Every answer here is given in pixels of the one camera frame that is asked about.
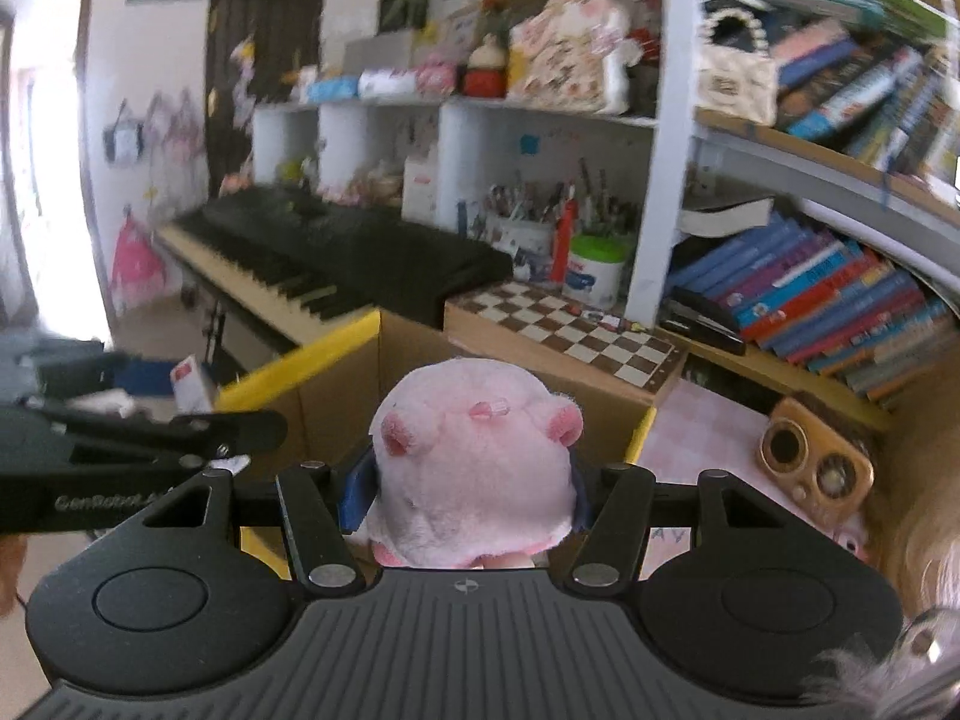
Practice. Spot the brown retro radio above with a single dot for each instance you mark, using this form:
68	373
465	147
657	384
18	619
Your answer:
795	457

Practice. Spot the white tissue pack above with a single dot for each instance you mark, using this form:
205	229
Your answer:
386	82

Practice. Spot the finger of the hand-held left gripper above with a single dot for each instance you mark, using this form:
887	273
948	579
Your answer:
146	379
225	431

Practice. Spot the white cubby shelf unit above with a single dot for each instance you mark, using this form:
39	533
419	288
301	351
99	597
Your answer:
525	111

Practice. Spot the blue wipes pack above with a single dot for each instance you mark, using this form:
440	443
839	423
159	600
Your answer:
330	88

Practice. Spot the small white red box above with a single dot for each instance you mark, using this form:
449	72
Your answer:
193	390

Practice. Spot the pink checked tablecloth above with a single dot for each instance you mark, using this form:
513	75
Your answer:
705	435

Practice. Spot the pink hanging bag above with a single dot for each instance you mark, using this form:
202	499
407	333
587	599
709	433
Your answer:
139	262

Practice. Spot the fluffy tan cat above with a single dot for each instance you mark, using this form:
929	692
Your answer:
930	540

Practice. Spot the bunch of pens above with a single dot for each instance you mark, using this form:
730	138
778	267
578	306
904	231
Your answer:
525	199

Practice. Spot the dark flat object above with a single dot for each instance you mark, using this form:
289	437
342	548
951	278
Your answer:
701	322

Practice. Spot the white carton with red label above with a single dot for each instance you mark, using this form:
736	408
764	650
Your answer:
420	191

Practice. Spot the grey storage box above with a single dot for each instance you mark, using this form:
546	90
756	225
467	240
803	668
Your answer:
375	52

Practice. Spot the wooden chessboard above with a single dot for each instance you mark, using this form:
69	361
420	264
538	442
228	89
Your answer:
570	330

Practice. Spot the black keyboard stand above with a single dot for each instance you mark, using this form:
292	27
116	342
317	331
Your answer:
214	322

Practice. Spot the white pen cup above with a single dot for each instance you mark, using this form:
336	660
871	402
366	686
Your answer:
517	236

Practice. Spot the black electronic keyboard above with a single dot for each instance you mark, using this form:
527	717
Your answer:
360	247

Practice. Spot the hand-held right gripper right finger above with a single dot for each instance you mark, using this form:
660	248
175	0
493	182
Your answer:
585	499

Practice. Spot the row of leaning colourful books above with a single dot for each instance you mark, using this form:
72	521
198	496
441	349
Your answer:
825	292

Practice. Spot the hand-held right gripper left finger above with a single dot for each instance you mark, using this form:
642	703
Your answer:
352	502

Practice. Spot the white wooden bookshelf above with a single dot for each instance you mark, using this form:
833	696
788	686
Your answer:
667	165

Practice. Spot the red round doll figure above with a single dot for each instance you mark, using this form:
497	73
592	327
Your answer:
484	79

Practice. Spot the yellow cardboard box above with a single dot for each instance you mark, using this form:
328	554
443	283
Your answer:
337	390

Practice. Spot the thick book with dark cover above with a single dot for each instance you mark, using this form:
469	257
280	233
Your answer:
724	217

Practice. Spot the white tub with green lid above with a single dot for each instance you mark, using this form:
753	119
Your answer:
592	277

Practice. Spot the pink plush pig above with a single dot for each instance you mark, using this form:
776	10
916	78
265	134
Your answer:
472	465

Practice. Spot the small pink box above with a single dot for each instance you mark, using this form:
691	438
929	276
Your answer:
436	79

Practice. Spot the row of upright paperback books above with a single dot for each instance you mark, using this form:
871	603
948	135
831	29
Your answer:
862	90

